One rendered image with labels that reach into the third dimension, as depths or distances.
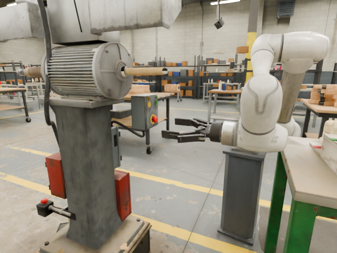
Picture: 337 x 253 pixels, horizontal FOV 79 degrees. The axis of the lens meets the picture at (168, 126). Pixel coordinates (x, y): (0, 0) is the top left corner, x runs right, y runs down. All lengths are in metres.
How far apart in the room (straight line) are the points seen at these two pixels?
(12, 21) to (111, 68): 0.54
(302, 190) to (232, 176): 0.96
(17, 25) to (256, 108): 1.09
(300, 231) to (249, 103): 0.40
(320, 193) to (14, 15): 1.36
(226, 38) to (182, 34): 2.48
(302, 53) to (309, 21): 11.02
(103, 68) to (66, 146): 0.48
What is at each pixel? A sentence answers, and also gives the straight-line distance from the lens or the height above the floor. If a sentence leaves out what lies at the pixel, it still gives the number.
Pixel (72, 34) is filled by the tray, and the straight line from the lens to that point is 1.08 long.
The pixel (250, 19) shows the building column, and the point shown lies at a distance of 7.86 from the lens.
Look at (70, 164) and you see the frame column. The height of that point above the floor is 0.78.
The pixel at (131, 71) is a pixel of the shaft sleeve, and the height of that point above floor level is 1.25.
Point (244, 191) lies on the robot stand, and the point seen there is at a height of 0.42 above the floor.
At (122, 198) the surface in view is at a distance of 1.39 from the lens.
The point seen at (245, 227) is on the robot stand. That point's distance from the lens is 1.80.
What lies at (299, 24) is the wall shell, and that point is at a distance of 12.09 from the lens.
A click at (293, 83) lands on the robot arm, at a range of 1.27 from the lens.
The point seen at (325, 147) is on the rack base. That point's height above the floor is 0.98.
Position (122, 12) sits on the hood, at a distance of 0.81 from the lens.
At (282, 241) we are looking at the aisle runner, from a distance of 1.98.
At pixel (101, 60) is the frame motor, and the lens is 0.91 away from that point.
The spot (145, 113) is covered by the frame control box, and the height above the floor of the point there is 1.02.
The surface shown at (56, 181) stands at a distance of 1.34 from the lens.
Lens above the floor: 1.23
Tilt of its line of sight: 14 degrees down
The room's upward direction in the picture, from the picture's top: straight up
